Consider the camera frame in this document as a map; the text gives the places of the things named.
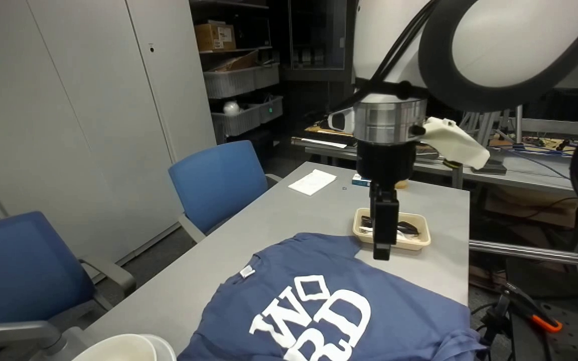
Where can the black plastic utensils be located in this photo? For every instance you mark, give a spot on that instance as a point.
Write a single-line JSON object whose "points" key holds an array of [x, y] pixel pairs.
{"points": [[410, 227]]}

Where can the small white round object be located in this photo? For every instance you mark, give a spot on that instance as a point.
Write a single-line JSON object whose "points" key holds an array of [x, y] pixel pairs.
{"points": [[232, 108]]}

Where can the blue printed t-shirt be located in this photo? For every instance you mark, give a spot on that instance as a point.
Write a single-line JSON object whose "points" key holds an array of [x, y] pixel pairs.
{"points": [[401, 314]]}

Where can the small blue white box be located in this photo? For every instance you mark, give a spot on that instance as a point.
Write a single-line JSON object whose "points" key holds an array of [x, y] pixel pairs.
{"points": [[360, 180]]}

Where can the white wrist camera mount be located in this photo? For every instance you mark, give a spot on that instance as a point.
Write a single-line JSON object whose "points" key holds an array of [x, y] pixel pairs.
{"points": [[456, 143]]}

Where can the white paper sheet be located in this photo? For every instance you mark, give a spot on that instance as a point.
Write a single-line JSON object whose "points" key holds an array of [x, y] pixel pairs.
{"points": [[312, 182]]}

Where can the white bowl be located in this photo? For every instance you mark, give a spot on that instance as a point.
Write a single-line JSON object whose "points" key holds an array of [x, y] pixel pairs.
{"points": [[126, 350]]}

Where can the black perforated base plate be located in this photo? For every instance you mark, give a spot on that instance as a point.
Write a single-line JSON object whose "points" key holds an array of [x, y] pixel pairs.
{"points": [[571, 343]]}

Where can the grey plastic storage bin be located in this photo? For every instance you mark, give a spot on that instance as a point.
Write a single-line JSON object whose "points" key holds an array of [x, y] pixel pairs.
{"points": [[249, 119], [241, 80]]}

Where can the white cabinet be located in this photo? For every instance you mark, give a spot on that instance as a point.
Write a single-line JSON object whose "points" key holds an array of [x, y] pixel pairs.
{"points": [[69, 100]]}

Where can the aluminium rail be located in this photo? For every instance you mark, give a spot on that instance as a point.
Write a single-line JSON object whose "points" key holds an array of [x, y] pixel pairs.
{"points": [[537, 254]]}

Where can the brown cardboard box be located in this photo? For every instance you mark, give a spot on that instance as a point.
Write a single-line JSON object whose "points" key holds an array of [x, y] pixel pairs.
{"points": [[214, 36]]}

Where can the dark glass door cabinet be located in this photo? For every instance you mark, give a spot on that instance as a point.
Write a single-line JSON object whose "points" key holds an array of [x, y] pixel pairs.
{"points": [[315, 40]]}

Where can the clear plastic cup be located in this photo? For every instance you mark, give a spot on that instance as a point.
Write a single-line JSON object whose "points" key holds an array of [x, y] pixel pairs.
{"points": [[401, 184]]}

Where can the blue office chair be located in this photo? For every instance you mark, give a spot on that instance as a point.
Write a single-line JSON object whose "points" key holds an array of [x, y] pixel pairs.
{"points": [[20, 274], [220, 182]]}

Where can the small black tripod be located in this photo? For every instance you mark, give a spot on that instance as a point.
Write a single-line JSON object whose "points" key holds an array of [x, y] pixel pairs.
{"points": [[493, 328]]}

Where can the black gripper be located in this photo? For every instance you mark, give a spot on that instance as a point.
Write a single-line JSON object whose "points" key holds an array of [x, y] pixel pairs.
{"points": [[385, 163]]}

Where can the beige plastic tray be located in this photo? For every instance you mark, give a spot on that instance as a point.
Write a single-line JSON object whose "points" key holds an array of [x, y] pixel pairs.
{"points": [[413, 243]]}

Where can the dark metal shelf unit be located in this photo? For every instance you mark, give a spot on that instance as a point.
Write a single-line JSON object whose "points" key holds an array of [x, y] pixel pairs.
{"points": [[262, 26]]}

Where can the grey workbench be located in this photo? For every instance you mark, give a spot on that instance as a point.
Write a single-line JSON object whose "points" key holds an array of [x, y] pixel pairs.
{"points": [[543, 173]]}

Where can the flat cardboard pile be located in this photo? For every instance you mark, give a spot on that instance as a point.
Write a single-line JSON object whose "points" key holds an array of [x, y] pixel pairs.
{"points": [[329, 131]]}

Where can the aluminium frame struts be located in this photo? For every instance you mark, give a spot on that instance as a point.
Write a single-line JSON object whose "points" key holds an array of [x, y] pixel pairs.
{"points": [[500, 168]]}

